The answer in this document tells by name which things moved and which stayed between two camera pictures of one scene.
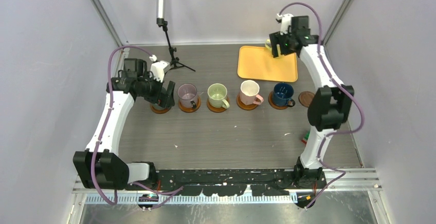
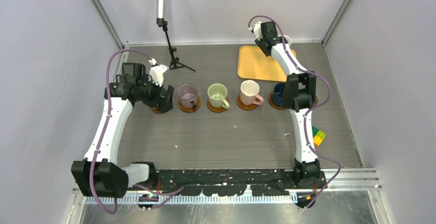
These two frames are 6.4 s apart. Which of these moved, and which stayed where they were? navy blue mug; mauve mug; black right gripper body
Moved: black right gripper body
Stayed: navy blue mug; mauve mug
